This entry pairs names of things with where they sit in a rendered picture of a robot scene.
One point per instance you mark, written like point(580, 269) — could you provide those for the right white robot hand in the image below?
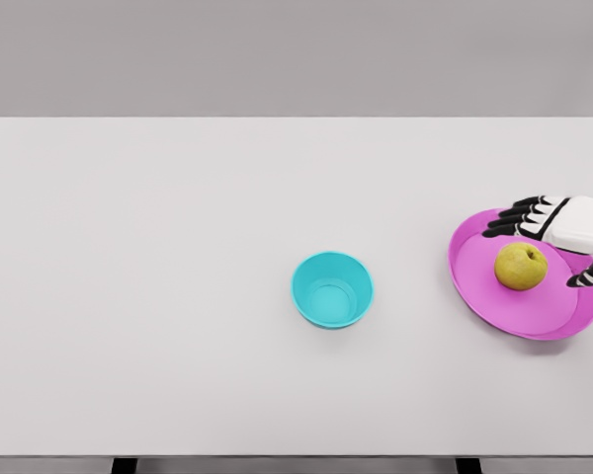
point(578, 227)

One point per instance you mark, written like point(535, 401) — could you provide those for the yellow-green apple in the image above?
point(520, 266)

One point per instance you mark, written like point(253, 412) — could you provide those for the pink plate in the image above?
point(524, 306)

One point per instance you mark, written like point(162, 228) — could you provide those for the blue bowl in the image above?
point(332, 291)

